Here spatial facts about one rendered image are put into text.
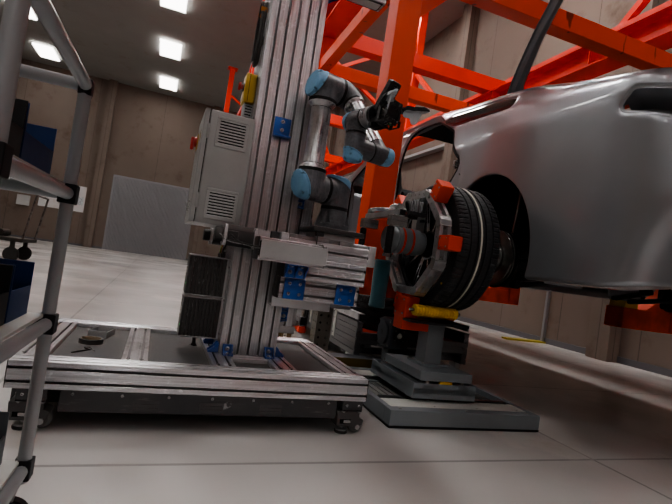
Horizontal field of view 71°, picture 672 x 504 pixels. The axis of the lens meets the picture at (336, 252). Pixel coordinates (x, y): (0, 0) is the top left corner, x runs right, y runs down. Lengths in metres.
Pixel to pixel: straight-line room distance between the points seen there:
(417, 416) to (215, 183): 1.34
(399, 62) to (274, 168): 1.39
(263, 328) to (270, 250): 0.47
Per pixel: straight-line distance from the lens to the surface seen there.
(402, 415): 2.22
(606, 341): 6.70
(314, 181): 1.92
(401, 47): 3.25
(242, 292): 2.07
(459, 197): 2.39
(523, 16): 3.94
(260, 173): 2.10
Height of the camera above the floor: 0.67
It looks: 2 degrees up
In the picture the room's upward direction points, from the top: 8 degrees clockwise
